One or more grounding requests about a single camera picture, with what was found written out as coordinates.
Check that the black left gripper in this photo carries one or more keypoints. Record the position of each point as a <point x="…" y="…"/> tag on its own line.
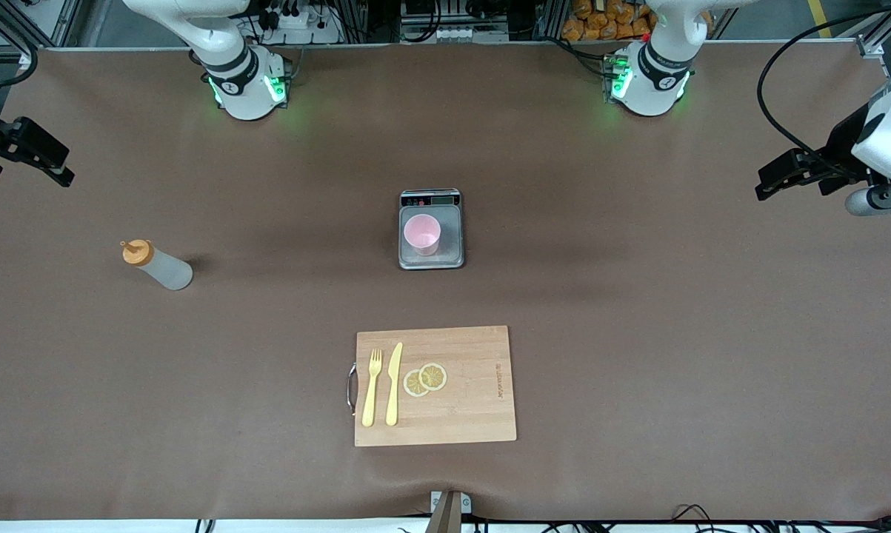
<point x="843" y="152"/>

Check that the translucent sauce bottle orange cap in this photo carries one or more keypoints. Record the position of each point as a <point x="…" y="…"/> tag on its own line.
<point x="167" y="272"/>

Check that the pink plastic cup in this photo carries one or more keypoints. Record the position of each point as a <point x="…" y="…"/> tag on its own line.
<point x="421" y="235"/>

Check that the orange snack packets pile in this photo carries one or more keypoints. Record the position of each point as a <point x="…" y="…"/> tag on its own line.
<point x="601" y="22"/>

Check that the brown table mat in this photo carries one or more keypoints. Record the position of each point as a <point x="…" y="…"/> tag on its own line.
<point x="638" y="407"/>

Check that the white power strip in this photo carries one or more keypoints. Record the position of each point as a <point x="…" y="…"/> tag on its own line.
<point x="452" y="34"/>
<point x="319" y="33"/>

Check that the grey digital kitchen scale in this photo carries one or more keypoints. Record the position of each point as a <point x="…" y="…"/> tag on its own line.
<point x="451" y="255"/>

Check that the lemon slice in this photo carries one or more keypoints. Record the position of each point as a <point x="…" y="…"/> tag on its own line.
<point x="434" y="376"/>
<point x="413" y="385"/>

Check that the yellow plastic fork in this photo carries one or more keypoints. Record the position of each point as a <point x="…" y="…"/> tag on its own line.
<point x="369" y="407"/>

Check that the yellow plastic knife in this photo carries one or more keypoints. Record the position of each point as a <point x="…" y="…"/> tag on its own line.
<point x="393" y="385"/>

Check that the metal table corner bracket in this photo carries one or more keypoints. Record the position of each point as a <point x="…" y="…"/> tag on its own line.
<point x="27" y="61"/>
<point x="873" y="49"/>

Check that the aluminium frame strut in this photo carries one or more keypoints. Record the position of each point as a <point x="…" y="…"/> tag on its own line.
<point x="881" y="21"/>
<point x="356" y="18"/>
<point x="550" y="18"/>
<point x="64" y="26"/>

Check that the grey metal bracket plate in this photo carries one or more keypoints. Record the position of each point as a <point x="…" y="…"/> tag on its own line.
<point x="466" y="503"/>

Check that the brown mount post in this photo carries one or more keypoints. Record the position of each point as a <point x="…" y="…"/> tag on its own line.
<point x="445" y="518"/>

